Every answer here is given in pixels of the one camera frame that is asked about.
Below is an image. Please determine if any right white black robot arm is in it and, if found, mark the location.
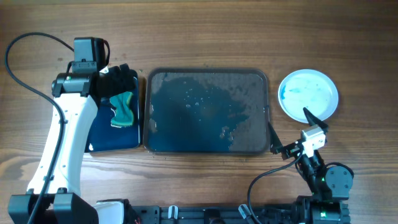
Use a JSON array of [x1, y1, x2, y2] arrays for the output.
[[262, 108, 354, 223]]

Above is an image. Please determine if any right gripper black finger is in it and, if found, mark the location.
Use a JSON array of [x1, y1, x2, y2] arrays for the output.
[[268, 123, 283, 152], [303, 107, 328, 133]]

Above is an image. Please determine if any white plate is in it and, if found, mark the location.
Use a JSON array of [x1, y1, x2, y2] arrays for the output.
[[277, 69, 339, 123]]

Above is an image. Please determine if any small black water tray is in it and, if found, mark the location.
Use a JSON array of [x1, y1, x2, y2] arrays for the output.
[[85, 70, 141, 153]]

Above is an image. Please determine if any large dark serving tray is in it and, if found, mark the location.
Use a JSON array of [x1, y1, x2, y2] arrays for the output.
[[142, 68, 271, 155]]

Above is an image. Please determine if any green yellow sponge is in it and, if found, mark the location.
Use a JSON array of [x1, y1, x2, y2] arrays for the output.
[[109, 91, 134, 128]]

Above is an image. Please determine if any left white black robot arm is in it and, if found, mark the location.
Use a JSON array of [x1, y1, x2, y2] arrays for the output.
[[8, 37, 141, 223]]

